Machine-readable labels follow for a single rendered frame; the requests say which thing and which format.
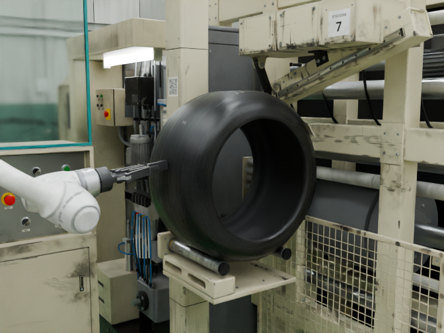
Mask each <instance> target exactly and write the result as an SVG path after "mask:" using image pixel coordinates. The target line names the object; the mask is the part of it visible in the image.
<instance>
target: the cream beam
mask: <svg viewBox="0 0 444 333"><path fill-rule="evenodd" d="M347 8H350V34H347V35H342V36H333V37H328V12H331V11H337V10H341V9H347ZM405 9H406V2H405V1H398V0H323V1H318V2H315V3H309V4H306V5H301V6H297V7H292V8H288V9H283V10H279V11H274V12H270V13H265V14H262V15H256V16H253V17H248V18H242V19H239V55H240V56H257V55H261V56H269V57H274V58H289V57H302V56H314V54H311V53H308V51H313V50H322V51H327V52H329V51H330V50H341V49H347V48H358V47H365V46H376V45H380V44H382V43H383V37H384V27H385V20H387V19H389V18H390V17H392V16H394V15H396V14H398V13H399V12H401V11H403V10H405Z"/></svg>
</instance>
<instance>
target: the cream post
mask: <svg viewBox="0 0 444 333"><path fill-rule="evenodd" d="M165 33H166V120H168V119H169V118H170V116H171V115H173V114H174V113H175V112H176V111H177V110H178V109H179V108H180V107H181V106H182V105H184V104H186V103H187V102H189V101H190V100H192V99H193V98H196V97H197V96H200V95H202V94H206V93H208V0H165ZM169 77H178V96H168V78H169ZM169 297H170V298H169V301H170V333H209V301H207V300H205V299H204V298H202V297H200V296H199V295H197V294H195V293H194V292H192V291H190V290H189V289H187V288H185V287H184V286H182V285H180V284H179V283H177V282H175V281H174V280H173V279H170V278H169Z"/></svg>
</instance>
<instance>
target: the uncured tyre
mask: <svg viewBox="0 0 444 333"><path fill-rule="evenodd" d="M233 92H237V91H215V92H209V93H206V94H202V95H200V96H197V97H196V98H193V99H192V100H190V101H189V102H187V103H186V104H184V105H182V106H181V107H180V108H179V109H178V110H177V111H176V112H175V113H174V114H173V115H172V116H171V117H170V118H169V119H168V120H167V121H166V123H165V124H164V126H163V127H162V129H161V131H160V132H159V134H158V136H157V139H156V141H155V144H154V146H153V150H152V153H151V158H150V163H154V162H157V161H162V160H167V163H168V169H167V170H162V171H159V172H154V173H151V175H150V176H149V189H150V193H151V198H152V201H153V205H154V206H155V209H156V211H157V213H158V215H159V217H160V218H161V220H162V222H163V223H164V224H165V226H166V227H167V229H168V230H169V231H170V232H171V233H172V234H173V235H174V236H175V237H176V238H178V239H179V240H180V241H182V242H184V243H185V244H187V245H189V246H192V247H194V248H196V249H198V250H201V251H202V252H204V253H206V254H208V255H211V256H213V257H215V258H218V259H220V260H224V261H229V262H249V261H254V260H258V259H261V258H264V257H266V256H268V255H270V254H272V253H273V252H275V251H276V250H278V249H279V248H281V247H282V246H283V245H284V244H285V243H286V242H287V241H288V240H289V239H290V238H291V237H292V236H293V234H294V233H295V232H296V230H297V229H298V228H299V226H300V225H301V223H302V222H303V220H304V218H305V216H306V214H307V212H308V210H309V208H310V206H311V202H312V200H313V196H314V192H315V186H316V157H315V150H314V147H313V143H312V139H311V136H310V134H309V131H308V129H307V127H306V125H305V123H304V122H303V120H302V119H301V117H300V116H299V115H298V113H296V111H295V110H294V109H293V108H292V107H291V106H290V105H288V104H287V103H286V102H284V101H283V100H281V99H279V98H277V97H275V96H272V95H270V94H268V93H265V92H260V91H244V92H245V93H241V94H234V93H233ZM183 120H188V121H187V123H186V125H185V126H180V124H181V123H182V121H183ZM239 128H240V129H241V130H242V132H243V133H244V134H245V136H246V138H247V140H248V142H249V144H250V148H251V151H252V158H253V173H252V180H251V183H250V186H249V189H248V192H247V193H246V196H245V197H244V199H243V200H242V202H241V203H240V204H239V205H238V207H237V208H236V209H235V210H233V211H232V212H231V213H230V214H228V215H227V216H225V217H223V218H221V219H220V217H219V215H218V212H217V210H216V207H215V203H214V199H213V173H214V169H215V164H216V162H217V158H218V156H219V154H220V152H221V150H222V148H223V146H224V144H225V143H226V141H227V140H228V138H230V136H231V135H232V134H233V133H234V132H235V131H236V130H238V129H239Z"/></svg>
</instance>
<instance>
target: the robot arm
mask: <svg viewBox="0 0 444 333"><path fill-rule="evenodd" d="M167 169H168V163H167V160H162V161H157V162H154V163H148V164H145V163H143V165H135V166H129V167H124V168H117V169H111V170H109V169H108V168H107V167H105V166H103V167H100V168H90V167H89V168H83V169H80V170H74V171H60V172H53V173H49V174H44V175H42V176H37V177H36V178H33V177H31V176H29V175H27V174H25V173H23V172H21V171H19V170H17V169H16V168H14V167H12V166H11V165H9V164H7V163H6V162H4V161H2V160H1V159H0V187H2V188H4V189H6V190H8V191H10V192H12V193H14V194H16V195H18V196H20V198H21V201H22V204H23V206H24V208H25V209H26V210H27V211H29V212H33V213H39V214H40V216H41V217H43V218H45V219H47V220H48V221H50V222H52V223H53V224H54V225H56V226H58V227H59V228H63V229H64V230H66V231H67V232H69V233H73V234H76V235H82V234H85V233H88V232H90V231H92V230H93V229H94V227H95V226H96V224H97V223H98V220H99V219H100V208H99V205H98V202H97V201H96V199H95V198H94V197H97V196H99V194H100V193H103V192H108V191H111V189H112V188H113V184H114V183H117V184H120V183H122V182H125V181H126V182H131V181H132V180H136V179H138V178H142V177H144V176H150V175H151V173H154V172H159V171H162V170H167Z"/></svg>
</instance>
